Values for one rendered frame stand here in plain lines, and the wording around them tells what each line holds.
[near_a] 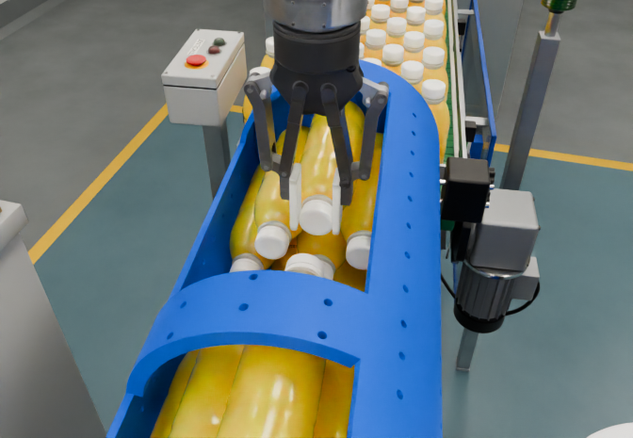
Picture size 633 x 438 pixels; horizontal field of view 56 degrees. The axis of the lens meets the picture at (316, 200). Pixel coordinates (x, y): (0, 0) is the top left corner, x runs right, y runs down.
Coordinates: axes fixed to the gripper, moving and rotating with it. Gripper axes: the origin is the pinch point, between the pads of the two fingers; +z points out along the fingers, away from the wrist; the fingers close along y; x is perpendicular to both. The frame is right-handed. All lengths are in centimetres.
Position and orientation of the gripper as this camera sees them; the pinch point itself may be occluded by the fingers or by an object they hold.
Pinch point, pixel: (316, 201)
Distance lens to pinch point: 62.8
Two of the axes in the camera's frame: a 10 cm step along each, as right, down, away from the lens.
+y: 9.9, 1.0, -1.2
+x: 1.5, -6.3, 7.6
